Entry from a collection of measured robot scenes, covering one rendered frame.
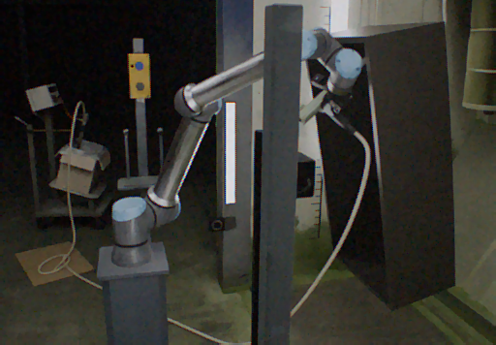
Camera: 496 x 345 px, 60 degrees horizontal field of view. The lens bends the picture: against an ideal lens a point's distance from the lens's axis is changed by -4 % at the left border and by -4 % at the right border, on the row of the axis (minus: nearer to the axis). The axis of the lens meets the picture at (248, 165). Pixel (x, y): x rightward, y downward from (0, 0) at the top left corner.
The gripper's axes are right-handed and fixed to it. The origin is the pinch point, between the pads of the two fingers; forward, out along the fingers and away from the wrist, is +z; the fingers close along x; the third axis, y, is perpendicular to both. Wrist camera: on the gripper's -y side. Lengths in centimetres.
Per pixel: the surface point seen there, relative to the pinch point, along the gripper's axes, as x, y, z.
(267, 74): -53, 10, -100
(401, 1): 125, -29, 66
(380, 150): 0.3, 28.0, -1.3
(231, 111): -4, -53, 78
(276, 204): -65, 25, -90
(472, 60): 124, 29, 68
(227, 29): 23, -83, 53
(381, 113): 8.1, 19.0, -9.6
